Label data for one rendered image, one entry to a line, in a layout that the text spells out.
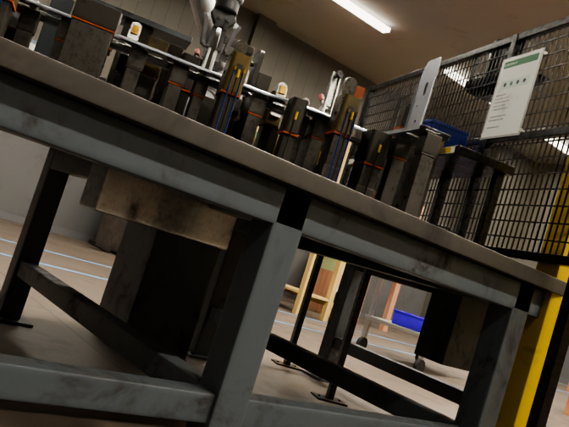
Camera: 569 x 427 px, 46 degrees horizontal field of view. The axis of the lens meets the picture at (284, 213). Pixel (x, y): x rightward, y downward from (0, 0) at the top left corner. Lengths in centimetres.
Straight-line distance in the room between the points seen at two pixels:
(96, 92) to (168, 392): 56
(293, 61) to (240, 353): 897
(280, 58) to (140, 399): 896
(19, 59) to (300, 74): 926
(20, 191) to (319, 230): 722
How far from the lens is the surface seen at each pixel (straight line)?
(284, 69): 1007
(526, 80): 247
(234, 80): 197
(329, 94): 245
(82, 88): 110
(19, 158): 845
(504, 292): 191
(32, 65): 108
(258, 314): 136
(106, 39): 195
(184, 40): 247
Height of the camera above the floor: 52
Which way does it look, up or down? 4 degrees up
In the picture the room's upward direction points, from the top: 18 degrees clockwise
